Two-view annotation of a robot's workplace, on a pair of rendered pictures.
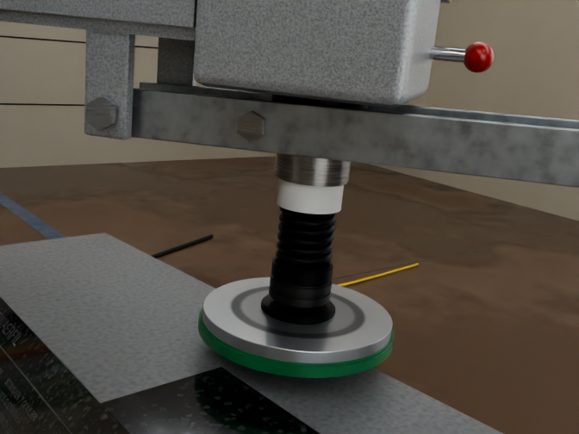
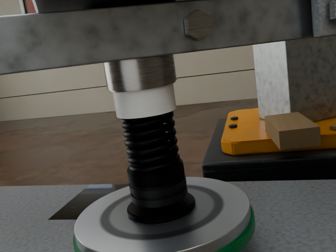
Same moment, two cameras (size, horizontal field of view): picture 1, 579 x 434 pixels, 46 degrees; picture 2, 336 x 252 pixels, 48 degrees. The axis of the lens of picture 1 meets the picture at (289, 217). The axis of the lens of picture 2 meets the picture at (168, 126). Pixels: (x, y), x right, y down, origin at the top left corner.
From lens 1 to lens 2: 1.13 m
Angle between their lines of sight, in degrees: 140
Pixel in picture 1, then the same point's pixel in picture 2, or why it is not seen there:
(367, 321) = (98, 226)
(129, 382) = not seen: hidden behind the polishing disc
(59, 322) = (328, 187)
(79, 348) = (278, 186)
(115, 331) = (294, 200)
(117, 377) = not seen: hidden behind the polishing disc
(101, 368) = (245, 187)
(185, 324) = (278, 227)
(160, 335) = (268, 212)
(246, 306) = (195, 192)
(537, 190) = not seen: outside the picture
